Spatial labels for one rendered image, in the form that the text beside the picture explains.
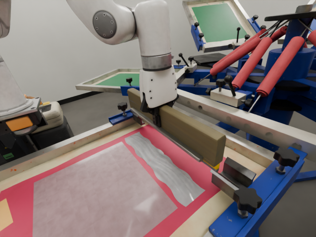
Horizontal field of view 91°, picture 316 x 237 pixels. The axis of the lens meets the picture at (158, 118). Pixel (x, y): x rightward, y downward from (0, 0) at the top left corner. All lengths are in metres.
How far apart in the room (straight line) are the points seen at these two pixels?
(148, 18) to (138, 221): 0.44
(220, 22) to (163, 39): 1.61
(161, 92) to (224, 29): 1.53
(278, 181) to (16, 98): 0.81
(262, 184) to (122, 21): 0.46
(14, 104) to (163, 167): 0.54
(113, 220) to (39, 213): 0.20
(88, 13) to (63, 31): 3.81
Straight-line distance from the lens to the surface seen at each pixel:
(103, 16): 0.35
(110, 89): 1.22
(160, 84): 0.40
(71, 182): 0.58
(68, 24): 4.20
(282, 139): 0.57
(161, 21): 0.38
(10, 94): 0.72
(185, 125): 0.37
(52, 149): 0.70
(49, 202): 0.57
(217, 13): 2.10
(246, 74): 0.88
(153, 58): 0.38
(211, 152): 0.35
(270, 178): 0.47
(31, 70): 4.18
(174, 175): 0.48
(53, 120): 1.31
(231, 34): 1.84
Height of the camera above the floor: 1.33
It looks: 30 degrees down
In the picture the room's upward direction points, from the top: 7 degrees counter-clockwise
